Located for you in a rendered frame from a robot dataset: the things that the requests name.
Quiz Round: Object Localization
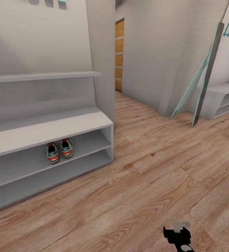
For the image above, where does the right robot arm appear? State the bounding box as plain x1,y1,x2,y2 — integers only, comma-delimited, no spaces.
163,221,195,252

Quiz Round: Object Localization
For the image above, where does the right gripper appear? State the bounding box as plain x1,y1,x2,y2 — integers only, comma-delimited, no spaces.
163,227,191,244

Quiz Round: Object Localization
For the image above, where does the gym shoe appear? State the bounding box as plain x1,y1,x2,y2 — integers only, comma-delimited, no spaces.
45,142,59,164
61,138,73,158

